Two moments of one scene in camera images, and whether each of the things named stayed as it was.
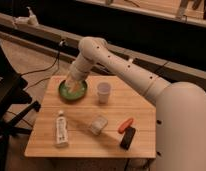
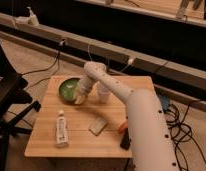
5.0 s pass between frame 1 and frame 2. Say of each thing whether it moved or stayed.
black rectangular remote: stayed
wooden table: stayed
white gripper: moved
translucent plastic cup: stayed
